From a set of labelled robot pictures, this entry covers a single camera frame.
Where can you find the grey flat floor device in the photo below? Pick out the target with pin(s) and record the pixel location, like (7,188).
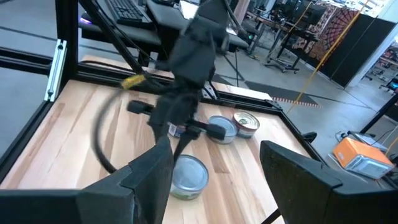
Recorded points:
(367,138)

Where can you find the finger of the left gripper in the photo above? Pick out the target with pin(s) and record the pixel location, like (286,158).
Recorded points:
(185,143)
(161,132)

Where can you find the silver arm base bracket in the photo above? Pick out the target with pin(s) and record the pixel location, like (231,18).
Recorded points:
(210,91)

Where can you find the silver bracket plate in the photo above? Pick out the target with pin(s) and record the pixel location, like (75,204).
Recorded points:
(56,71)

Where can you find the white paper sheet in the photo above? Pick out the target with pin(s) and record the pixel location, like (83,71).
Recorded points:
(188,7)

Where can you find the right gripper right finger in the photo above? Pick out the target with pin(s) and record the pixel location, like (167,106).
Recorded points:
(311,199)

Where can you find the red patterned tapestry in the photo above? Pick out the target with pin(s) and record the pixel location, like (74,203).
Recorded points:
(329,31)

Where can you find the rolling table black legs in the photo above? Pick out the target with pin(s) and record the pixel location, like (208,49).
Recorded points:
(280,40)

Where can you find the black computer monitor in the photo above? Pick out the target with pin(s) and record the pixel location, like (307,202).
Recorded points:
(311,14)

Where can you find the black diagonal pole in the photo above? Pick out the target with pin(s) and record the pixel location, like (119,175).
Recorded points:
(379,113)

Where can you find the reddish patterned panel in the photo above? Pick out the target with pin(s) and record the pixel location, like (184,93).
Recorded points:
(242,9)

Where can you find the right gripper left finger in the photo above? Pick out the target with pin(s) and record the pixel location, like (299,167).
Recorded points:
(136,193)

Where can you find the black mat orange striped edge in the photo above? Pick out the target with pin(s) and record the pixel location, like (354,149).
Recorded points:
(222,80)
(280,93)

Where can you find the grey desk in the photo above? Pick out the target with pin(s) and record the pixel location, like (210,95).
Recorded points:
(149,32)

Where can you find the black partition panel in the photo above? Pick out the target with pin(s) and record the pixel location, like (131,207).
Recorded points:
(357,53)

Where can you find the black aluminium rig frame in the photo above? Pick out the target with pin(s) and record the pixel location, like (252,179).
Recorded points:
(66,37)

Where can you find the orange box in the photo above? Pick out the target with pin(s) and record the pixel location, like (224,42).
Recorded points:
(357,152)

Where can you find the black keyboard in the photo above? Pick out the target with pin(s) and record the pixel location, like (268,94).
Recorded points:
(127,12)

